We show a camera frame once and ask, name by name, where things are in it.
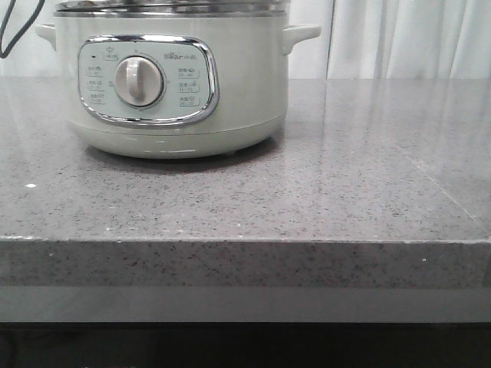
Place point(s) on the glass pot lid with knob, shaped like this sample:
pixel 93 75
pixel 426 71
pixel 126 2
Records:
pixel 173 7

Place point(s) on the pale green electric cooking pot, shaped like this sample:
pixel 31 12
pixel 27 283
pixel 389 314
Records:
pixel 165 85

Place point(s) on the white curtain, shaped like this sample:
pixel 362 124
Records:
pixel 392 40

